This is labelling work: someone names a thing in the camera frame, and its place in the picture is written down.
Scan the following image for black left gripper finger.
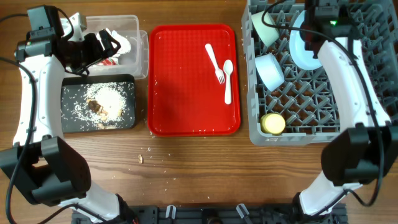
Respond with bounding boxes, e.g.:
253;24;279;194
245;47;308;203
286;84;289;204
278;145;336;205
98;29;121;52
81;51;118;67

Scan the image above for red snack wrapper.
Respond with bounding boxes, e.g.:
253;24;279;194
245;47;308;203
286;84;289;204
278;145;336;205
96;57;118;66

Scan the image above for white napkin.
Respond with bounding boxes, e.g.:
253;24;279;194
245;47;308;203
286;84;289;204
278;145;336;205
106;28;131;65

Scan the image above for rice and food scraps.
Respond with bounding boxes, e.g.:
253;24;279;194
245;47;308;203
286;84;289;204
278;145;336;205
62;83;131;130

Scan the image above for white plastic fork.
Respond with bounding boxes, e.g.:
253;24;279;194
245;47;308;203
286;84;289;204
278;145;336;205
205;44;225;84

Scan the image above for white plastic spoon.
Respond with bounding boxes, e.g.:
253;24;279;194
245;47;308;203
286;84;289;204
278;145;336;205
223;60;234;105

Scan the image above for green bowl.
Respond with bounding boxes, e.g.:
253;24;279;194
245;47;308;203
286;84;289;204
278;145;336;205
251;12;279;47

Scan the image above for light blue bowl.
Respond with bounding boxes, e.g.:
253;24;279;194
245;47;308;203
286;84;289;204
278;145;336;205
255;54;284;91

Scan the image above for yellow plastic cup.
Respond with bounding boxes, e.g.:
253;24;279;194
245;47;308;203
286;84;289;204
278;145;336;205
260;113;286;135

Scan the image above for light blue plate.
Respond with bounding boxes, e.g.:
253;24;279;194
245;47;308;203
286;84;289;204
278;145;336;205
289;10;323;71

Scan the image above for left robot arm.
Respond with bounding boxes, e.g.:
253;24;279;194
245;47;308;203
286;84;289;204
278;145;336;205
1;5;138;223

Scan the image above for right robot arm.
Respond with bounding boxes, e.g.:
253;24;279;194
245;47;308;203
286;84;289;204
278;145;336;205
298;1;397;217

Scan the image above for clear plastic waste bin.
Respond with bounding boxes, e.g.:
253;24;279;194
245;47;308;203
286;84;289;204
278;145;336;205
83;15;149;80

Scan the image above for black food waste tray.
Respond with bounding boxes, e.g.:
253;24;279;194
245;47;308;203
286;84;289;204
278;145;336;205
58;73;137;134

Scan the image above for grey dishwasher rack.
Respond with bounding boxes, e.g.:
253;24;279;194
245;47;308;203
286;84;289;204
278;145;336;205
241;0;397;146

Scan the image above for red serving tray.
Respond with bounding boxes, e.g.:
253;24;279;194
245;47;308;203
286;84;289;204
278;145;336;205
147;24;241;136

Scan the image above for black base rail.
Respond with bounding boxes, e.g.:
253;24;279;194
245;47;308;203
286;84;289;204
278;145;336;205
71;202;348;224

